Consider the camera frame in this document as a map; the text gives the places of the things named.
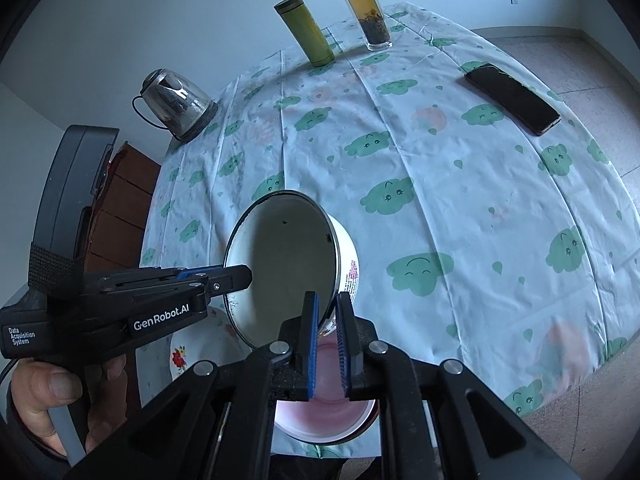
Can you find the red plastic bowl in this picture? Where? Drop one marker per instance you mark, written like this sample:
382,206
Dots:
325,415

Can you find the white enamel bowl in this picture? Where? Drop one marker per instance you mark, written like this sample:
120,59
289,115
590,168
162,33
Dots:
280,245

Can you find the steel electric kettle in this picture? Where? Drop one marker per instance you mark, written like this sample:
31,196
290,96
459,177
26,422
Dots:
175,100

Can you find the cloud print tablecloth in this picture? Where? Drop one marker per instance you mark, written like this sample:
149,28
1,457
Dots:
450,210

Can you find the red flower white plate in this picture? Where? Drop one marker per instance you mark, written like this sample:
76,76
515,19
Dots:
187,355

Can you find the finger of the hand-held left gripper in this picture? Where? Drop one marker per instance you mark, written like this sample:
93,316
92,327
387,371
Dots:
232,277
192,275

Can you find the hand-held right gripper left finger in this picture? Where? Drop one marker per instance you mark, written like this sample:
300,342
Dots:
311,345

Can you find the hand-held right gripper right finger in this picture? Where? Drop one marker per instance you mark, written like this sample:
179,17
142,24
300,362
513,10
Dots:
344,345

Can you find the brown wooden cabinet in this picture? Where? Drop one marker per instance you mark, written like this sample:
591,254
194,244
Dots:
120,200

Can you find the green thermos bottle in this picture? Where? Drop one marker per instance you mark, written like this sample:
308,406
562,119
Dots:
305,32

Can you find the glass tea bottle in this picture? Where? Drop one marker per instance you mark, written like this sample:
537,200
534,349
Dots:
362,10

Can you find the black smartphone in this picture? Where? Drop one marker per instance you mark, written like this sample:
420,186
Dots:
512,97

